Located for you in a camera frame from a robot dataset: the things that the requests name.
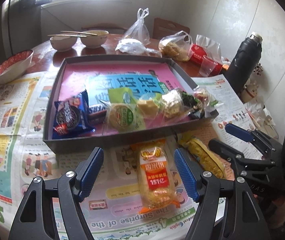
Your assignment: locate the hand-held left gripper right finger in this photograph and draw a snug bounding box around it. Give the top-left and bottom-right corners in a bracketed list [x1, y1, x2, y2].
[174, 147, 268, 240]

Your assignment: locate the dark seaweed snack packet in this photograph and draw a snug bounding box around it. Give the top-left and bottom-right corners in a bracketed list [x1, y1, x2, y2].
[181, 90, 205, 120]

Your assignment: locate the small clear candy packet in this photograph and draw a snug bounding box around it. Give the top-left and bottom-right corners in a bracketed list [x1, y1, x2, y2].
[193, 86, 219, 113]

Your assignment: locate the white exercise newspaper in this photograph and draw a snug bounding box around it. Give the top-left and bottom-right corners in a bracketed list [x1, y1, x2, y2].
[191, 76, 260, 180]

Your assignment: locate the newspaper with yellow border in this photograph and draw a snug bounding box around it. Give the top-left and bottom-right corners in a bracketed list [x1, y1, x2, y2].
[0, 71, 58, 225]

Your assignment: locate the brown chocolate bar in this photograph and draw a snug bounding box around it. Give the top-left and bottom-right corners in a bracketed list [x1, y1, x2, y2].
[87, 104, 108, 124]

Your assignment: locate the pink and blue book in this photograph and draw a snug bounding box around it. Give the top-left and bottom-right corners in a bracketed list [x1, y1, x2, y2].
[55, 64, 183, 135]

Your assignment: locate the clear plastic cup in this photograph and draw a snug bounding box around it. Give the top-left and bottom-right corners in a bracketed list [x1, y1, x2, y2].
[199, 55, 218, 77]

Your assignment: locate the person's right hand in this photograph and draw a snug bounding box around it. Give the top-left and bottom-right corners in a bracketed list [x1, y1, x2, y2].
[254, 192, 285, 222]

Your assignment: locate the crumpled clear plastic bag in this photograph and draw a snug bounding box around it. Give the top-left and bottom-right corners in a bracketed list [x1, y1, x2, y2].
[115, 39, 163, 57]

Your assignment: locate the wooden chair solid back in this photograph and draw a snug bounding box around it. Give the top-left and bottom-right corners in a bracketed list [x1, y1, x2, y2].
[153, 17, 190, 40]

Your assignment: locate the red patterned bowl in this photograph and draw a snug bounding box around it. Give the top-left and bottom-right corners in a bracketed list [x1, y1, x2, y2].
[0, 49, 34, 83]

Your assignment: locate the black thermos bottle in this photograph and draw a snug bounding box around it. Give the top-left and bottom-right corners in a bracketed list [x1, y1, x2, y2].
[225, 31, 263, 93]

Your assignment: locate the round cake packet green label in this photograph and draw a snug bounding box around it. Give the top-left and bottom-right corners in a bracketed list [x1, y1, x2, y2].
[106, 102, 143, 133]

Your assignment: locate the plastic bag of fried food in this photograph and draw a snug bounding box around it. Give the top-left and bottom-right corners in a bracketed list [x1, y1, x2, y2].
[158, 31, 193, 62]

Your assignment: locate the wooden chair curved back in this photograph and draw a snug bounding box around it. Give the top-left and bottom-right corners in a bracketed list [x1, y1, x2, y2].
[81, 25, 125, 34]

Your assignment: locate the orange rice cracker packet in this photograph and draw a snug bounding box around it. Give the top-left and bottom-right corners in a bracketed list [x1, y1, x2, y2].
[137, 139, 180, 214]

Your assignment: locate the cream ceramic bowl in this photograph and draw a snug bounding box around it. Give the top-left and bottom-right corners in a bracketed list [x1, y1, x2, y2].
[80, 30, 109, 48]
[50, 35, 76, 52]

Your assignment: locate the tall knotted clear plastic bag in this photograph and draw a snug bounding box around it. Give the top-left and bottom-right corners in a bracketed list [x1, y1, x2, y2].
[122, 8, 150, 46]

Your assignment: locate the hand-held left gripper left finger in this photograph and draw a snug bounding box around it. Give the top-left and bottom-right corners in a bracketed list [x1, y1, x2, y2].
[9, 147, 104, 240]

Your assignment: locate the yellow gold snack packet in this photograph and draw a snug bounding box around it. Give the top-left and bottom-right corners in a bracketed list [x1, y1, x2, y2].
[178, 135, 227, 179]

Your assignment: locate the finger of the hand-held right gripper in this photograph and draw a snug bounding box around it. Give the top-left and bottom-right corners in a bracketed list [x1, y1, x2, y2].
[225, 123, 270, 153]
[209, 139, 252, 176]

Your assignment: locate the red tissue pack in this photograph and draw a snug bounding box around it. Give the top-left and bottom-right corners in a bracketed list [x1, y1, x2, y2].
[189, 35, 224, 75]

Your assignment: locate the green pastry packet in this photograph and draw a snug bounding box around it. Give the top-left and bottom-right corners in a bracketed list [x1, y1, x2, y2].
[107, 87, 161, 119]

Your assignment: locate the clear crispy snack packet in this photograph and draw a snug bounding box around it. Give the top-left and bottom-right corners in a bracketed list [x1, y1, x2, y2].
[161, 89, 190, 120]

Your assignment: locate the grey cardboard tray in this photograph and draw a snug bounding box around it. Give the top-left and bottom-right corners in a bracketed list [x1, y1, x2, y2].
[43, 56, 219, 153]

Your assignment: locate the crumpled white tissue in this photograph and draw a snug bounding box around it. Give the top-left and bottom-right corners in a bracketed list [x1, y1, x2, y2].
[245, 102, 280, 135]

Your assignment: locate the white rabbit figurine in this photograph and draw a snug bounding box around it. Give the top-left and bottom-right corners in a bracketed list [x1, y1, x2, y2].
[241, 80, 259, 103]

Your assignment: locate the blue cookie packet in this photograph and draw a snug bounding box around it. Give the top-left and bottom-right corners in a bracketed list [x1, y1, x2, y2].
[52, 90, 95, 139]

